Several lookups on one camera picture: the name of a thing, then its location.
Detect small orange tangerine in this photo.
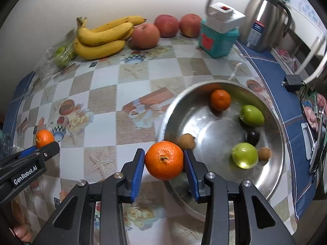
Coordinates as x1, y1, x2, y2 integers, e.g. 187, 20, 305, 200
36, 130, 55, 149

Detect red apple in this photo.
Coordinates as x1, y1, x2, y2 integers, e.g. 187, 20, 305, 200
179, 13, 202, 38
154, 14, 179, 38
131, 23, 161, 49

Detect white frame rack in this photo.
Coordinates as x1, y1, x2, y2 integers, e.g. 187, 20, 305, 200
289, 0, 327, 85

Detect small orange-brown fruit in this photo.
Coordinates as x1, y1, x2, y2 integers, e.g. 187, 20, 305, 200
258, 147, 272, 161

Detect brown kiwi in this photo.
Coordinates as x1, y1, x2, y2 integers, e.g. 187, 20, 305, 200
177, 133, 197, 150

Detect smartphone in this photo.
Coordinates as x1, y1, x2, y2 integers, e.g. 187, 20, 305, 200
309, 112, 327, 175

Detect colourful snack packet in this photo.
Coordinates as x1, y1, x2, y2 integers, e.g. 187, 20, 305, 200
301, 92, 325, 131

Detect yellow banana bunch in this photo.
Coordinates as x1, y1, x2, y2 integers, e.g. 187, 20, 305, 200
73, 15, 147, 60

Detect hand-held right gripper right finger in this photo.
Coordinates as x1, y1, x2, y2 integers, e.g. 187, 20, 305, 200
184, 149, 297, 245

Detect stainless steel thermos jug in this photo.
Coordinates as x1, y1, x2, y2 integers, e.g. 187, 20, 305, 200
239, 0, 293, 53

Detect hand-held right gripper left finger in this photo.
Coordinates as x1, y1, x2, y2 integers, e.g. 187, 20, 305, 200
33, 148, 146, 245

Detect white phone stand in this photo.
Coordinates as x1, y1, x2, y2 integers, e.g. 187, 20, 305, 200
301, 122, 316, 154

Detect dark plum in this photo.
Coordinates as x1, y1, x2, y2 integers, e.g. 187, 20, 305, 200
244, 131, 261, 146

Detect teal plastic box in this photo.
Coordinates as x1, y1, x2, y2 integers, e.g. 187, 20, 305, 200
199, 19, 240, 58

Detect black charger cable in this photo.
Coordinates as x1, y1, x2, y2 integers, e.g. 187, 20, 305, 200
299, 80, 313, 105

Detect green mango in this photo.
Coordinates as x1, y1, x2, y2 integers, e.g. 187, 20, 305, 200
231, 142, 259, 169
239, 105, 265, 127

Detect white power strip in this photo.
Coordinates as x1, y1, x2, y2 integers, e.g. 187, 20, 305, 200
205, 2, 246, 34

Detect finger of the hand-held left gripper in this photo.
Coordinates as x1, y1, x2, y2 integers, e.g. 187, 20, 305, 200
36, 141, 60, 160
17, 145, 39, 159

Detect person's left hand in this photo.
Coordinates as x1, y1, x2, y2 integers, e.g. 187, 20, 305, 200
11, 200, 34, 243

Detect clear plastic bag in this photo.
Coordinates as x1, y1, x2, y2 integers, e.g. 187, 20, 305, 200
36, 38, 80, 79

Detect pink snack packet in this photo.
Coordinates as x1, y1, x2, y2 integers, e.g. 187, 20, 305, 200
277, 48, 298, 70

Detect round steel basin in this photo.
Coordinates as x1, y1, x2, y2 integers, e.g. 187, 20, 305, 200
156, 80, 285, 222

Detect black charger adapter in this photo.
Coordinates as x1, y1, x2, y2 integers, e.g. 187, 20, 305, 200
282, 75, 303, 92

